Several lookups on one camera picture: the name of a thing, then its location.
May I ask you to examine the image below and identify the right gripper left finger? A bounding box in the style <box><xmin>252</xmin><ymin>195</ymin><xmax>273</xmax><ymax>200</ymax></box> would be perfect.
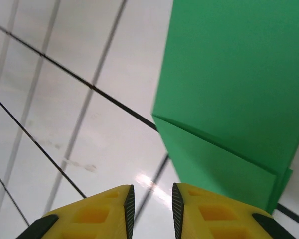
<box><xmin>14</xmin><ymin>184</ymin><xmax>135</xmax><ymax>239</ymax></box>

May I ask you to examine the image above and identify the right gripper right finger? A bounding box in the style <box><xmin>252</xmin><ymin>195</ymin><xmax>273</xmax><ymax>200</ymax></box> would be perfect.
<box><xmin>171</xmin><ymin>182</ymin><xmax>297</xmax><ymax>239</ymax></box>

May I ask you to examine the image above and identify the green paper sheet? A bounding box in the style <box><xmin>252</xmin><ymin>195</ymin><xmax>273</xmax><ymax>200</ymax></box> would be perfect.
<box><xmin>151</xmin><ymin>0</ymin><xmax>299</xmax><ymax>215</ymax></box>

